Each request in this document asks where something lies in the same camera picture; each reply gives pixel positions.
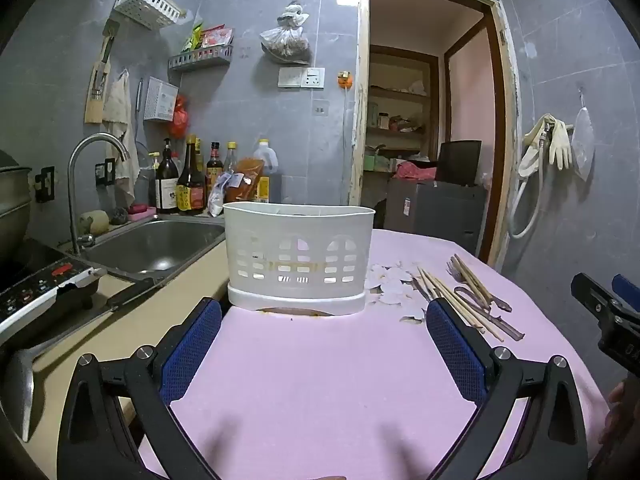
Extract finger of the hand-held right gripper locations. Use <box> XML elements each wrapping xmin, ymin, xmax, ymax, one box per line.
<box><xmin>571</xmin><ymin>273</ymin><xmax>640</xmax><ymax>333</ymax></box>
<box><xmin>612</xmin><ymin>274</ymin><xmax>640</xmax><ymax>311</ymax></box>

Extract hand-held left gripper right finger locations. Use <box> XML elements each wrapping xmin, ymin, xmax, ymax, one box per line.
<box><xmin>425</xmin><ymin>297</ymin><xmax>590</xmax><ymax>480</ymax></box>

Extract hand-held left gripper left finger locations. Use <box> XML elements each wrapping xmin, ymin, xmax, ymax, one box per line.
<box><xmin>56</xmin><ymin>297</ymin><xmax>223</xmax><ymax>480</ymax></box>

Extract wooden chopstick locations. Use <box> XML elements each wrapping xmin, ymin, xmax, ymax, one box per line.
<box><xmin>449</xmin><ymin>257</ymin><xmax>488</xmax><ymax>310</ymax></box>
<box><xmin>452</xmin><ymin>254</ymin><xmax>493</xmax><ymax>307</ymax></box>
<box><xmin>424</xmin><ymin>270</ymin><xmax>505</xmax><ymax>343</ymax></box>
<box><xmin>434</xmin><ymin>276</ymin><xmax>485</xmax><ymax>330</ymax></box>
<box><xmin>416</xmin><ymin>267</ymin><xmax>438</xmax><ymax>303</ymax></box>

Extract metal spoon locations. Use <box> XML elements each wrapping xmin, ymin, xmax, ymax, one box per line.
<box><xmin>454</xmin><ymin>285</ymin><xmax>525</xmax><ymax>341</ymax></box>

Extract black fork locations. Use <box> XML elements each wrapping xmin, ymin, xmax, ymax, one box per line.
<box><xmin>446</xmin><ymin>257</ymin><xmax>513</xmax><ymax>313</ymax></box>

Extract white plastic utensil basket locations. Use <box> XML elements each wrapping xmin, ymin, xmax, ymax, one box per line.
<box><xmin>222</xmin><ymin>201</ymin><xmax>377</xmax><ymax>317</ymax></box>

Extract person's right hand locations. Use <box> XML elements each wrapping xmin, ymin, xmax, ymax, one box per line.
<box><xmin>597</xmin><ymin>377</ymin><xmax>640</xmax><ymax>461</ymax></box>

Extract stainless steel sink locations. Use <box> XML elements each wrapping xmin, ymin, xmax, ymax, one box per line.
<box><xmin>80</xmin><ymin>215</ymin><xmax>227</xmax><ymax>282</ymax></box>

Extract pink floral tablecloth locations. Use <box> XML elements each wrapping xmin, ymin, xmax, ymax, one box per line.
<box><xmin>137</xmin><ymin>229</ymin><xmax>608</xmax><ymax>480</ymax></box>

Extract grey cabinet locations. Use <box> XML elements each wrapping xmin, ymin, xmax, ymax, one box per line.
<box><xmin>385</xmin><ymin>177</ymin><xmax>487</xmax><ymax>256</ymax></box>

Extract hanging clear plastic bag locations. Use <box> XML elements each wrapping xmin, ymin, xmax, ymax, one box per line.
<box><xmin>571</xmin><ymin>87</ymin><xmax>596</xmax><ymax>181</ymax></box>

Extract cream rubber glove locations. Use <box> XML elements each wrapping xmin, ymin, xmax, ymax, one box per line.
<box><xmin>548</xmin><ymin>119</ymin><xmax>573</xmax><ymax>170</ymax></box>
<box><xmin>517</xmin><ymin>115</ymin><xmax>551</xmax><ymax>177</ymax></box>

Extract white plastic packet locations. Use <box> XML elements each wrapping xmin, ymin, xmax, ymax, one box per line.
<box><xmin>207</xmin><ymin>172</ymin><xmax>246</xmax><ymax>218</ymax></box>

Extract beige scrubber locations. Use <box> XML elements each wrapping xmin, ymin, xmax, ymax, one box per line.
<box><xmin>80</xmin><ymin>210</ymin><xmax>110</xmax><ymax>233</ymax></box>

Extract soy sauce bottle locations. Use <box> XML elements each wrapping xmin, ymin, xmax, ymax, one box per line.
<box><xmin>176</xmin><ymin>135</ymin><xmax>207</xmax><ymax>216</ymax></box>

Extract dark bottle with white label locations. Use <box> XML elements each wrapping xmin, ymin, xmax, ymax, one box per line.
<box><xmin>155</xmin><ymin>139</ymin><xmax>180</xmax><ymax>213</ymax></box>

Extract induction cooker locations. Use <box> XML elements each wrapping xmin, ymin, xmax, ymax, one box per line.
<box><xmin>0</xmin><ymin>237</ymin><xmax>108</xmax><ymax>346</ymax></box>

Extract orange seasoning packet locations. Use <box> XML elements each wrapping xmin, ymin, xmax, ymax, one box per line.
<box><xmin>227</xmin><ymin>157</ymin><xmax>265</xmax><ymax>203</ymax></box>

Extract pink cloth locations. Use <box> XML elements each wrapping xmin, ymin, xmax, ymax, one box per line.
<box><xmin>394</xmin><ymin>160</ymin><xmax>438</xmax><ymax>181</ymax></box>

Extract black monitor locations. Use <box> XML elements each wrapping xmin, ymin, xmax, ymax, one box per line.
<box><xmin>435</xmin><ymin>140</ymin><xmax>483</xmax><ymax>186</ymax></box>

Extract dark bottle with red cap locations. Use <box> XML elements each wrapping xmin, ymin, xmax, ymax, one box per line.
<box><xmin>206</xmin><ymin>141</ymin><xmax>224</xmax><ymax>188</ymax></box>

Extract cooking oil jug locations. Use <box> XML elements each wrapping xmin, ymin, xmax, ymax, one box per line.
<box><xmin>250</xmin><ymin>138</ymin><xmax>282</xmax><ymax>203</ymax></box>

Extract metal faucet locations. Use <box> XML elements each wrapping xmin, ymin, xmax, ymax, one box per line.
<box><xmin>67</xmin><ymin>132</ymin><xmax>131</xmax><ymax>256</ymax></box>

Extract metal pot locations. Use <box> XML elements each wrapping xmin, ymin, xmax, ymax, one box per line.
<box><xmin>0</xmin><ymin>150</ymin><xmax>33</xmax><ymax>261</ymax></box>

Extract red plastic bag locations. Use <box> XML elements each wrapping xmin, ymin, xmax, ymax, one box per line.
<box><xmin>170</xmin><ymin>95</ymin><xmax>191</xmax><ymax>139</ymax></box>

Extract hanging beige towel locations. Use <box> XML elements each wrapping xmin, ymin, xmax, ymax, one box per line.
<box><xmin>102</xmin><ymin>70</ymin><xmax>142</xmax><ymax>206</ymax></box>

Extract wooden shelving unit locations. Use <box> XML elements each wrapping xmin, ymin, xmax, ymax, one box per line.
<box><xmin>365</xmin><ymin>45</ymin><xmax>441</xmax><ymax>171</ymax></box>

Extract hanging wooden cutting board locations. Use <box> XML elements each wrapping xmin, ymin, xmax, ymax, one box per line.
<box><xmin>84</xmin><ymin>20</ymin><xmax>121</xmax><ymax>125</ymax></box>

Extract snack packets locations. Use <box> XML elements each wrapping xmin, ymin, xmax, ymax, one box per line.
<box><xmin>182</xmin><ymin>22</ymin><xmax>234</xmax><ymax>52</ymax></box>

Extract hanging bag of dried goods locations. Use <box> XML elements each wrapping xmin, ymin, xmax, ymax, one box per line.
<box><xmin>260</xmin><ymin>0</ymin><xmax>312</xmax><ymax>65</ymax></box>

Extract black pan handle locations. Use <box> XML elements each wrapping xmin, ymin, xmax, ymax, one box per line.
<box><xmin>105</xmin><ymin>277</ymin><xmax>157</xmax><ymax>312</ymax></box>

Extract white hose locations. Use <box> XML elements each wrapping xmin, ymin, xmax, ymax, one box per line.
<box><xmin>509</xmin><ymin>125</ymin><xmax>556</xmax><ymax>239</ymax></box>

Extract black wall socket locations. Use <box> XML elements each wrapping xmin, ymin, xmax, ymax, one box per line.
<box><xmin>95</xmin><ymin>157</ymin><xmax>117</xmax><ymax>186</ymax></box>
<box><xmin>35</xmin><ymin>166</ymin><xmax>56</xmax><ymax>203</ymax></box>

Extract wooden door frame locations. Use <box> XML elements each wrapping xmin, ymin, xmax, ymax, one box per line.
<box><xmin>350</xmin><ymin>0</ymin><xmax>523</xmax><ymax>273</ymax></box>

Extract white wall box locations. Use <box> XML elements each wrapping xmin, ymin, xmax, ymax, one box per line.
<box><xmin>144</xmin><ymin>77</ymin><xmax>179</xmax><ymax>122</ymax></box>

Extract white wall switch socket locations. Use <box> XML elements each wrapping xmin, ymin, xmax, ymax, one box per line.
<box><xmin>278</xmin><ymin>67</ymin><xmax>326</xmax><ymax>89</ymax></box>

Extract grey wall shelf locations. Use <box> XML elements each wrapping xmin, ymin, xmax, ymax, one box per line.
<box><xmin>167</xmin><ymin>45</ymin><xmax>234</xmax><ymax>72</ymax></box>

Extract white wall basket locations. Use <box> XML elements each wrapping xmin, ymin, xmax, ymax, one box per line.
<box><xmin>112</xmin><ymin>0</ymin><xmax>182</xmax><ymax>29</ymax></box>

